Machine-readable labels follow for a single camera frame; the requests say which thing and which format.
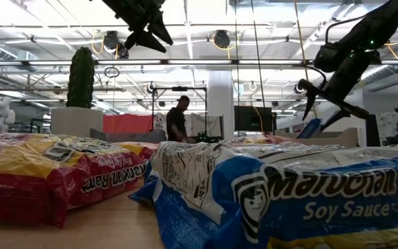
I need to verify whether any blue Maruchan ramen packet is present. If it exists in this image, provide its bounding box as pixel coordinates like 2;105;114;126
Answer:
296;118;323;140
129;140;398;249

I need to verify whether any black upright panel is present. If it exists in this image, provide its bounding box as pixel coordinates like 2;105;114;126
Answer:
365;116;381;148

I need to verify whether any black hanging cable loop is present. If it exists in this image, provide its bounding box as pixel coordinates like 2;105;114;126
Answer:
104;66;121;79

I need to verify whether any yellow cable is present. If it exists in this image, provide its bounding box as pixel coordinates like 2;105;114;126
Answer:
292;0;321;133

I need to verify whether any black cable with coil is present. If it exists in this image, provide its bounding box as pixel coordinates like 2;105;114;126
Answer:
249;0;267;109

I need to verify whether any white patterned cloth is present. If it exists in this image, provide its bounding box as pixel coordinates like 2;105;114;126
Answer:
375;111;398;139

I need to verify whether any colourful floral cloth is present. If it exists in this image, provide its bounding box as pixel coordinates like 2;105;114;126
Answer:
153;113;168;134

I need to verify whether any light grey bin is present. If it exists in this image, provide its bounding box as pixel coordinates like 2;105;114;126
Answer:
274;127;359;148

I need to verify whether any long ceiling light bar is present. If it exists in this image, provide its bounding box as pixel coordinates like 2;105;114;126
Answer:
0;59;398;66

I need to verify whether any dark grey bin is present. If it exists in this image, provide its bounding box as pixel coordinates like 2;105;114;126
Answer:
88;128;168;145

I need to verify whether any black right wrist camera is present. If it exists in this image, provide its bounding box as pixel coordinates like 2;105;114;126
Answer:
314;41;345;73

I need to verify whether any thin black cable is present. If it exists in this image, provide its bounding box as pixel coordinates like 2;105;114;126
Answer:
234;0;240;138

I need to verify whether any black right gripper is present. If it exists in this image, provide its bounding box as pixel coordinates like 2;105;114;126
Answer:
297;48;382;132

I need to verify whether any black monitor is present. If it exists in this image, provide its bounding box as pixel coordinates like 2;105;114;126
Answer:
234;105;278;133

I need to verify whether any red Maruchan ramen packet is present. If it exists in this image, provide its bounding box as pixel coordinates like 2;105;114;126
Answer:
0;132;159;229
225;133;312;146

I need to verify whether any green cactus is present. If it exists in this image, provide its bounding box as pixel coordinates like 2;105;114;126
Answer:
66;46;96;109

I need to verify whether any white building column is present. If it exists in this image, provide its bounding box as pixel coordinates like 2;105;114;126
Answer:
207;71;235;141

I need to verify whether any white robot figure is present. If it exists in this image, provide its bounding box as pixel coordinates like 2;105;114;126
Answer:
0;95;16;134

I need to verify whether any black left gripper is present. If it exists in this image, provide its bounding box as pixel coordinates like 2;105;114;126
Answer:
100;0;174;54

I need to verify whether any black frame rig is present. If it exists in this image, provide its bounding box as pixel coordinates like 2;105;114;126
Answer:
150;86;209;142

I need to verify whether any white hexagonal planter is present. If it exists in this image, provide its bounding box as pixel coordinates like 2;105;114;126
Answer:
50;106;104;138

